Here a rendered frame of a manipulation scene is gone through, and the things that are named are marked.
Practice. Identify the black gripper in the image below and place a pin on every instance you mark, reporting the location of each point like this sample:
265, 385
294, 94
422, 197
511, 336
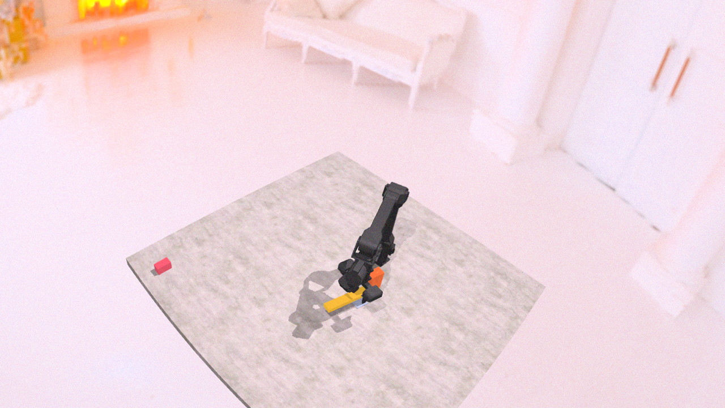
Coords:
371, 293

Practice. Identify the red rectangular block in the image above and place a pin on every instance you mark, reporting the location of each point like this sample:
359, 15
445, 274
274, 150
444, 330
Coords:
162, 266

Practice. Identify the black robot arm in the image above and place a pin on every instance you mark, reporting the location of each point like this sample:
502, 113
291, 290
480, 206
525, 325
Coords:
377, 241

